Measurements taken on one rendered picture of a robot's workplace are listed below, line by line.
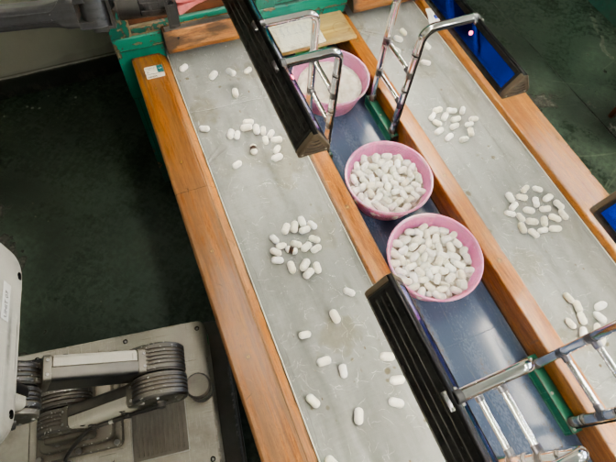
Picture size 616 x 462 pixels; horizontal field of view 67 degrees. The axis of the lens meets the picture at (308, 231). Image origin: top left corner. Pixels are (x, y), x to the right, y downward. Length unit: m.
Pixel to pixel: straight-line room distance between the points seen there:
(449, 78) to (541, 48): 1.65
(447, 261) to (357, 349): 0.37
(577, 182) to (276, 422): 1.13
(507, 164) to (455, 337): 0.59
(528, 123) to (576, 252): 0.46
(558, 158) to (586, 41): 1.98
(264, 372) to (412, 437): 0.37
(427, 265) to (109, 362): 0.84
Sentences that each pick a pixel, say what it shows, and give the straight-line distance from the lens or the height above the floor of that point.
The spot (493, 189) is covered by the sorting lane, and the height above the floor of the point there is 0.74.
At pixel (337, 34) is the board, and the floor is 0.78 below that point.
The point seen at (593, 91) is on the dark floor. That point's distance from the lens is 3.29.
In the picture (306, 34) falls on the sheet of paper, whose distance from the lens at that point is 1.81.
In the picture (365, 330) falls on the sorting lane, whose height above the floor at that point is 0.74.
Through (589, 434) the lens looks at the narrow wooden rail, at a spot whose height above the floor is 0.73.
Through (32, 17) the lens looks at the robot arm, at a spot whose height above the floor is 1.21.
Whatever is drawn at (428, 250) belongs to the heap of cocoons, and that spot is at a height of 0.74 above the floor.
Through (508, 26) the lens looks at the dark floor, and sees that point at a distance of 3.47.
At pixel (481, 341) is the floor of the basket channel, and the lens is 1.39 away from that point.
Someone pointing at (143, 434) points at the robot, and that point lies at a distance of 1.48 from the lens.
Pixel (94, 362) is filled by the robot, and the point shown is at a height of 0.84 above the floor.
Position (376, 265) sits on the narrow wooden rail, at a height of 0.76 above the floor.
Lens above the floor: 1.90
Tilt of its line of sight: 61 degrees down
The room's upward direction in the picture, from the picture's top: 7 degrees clockwise
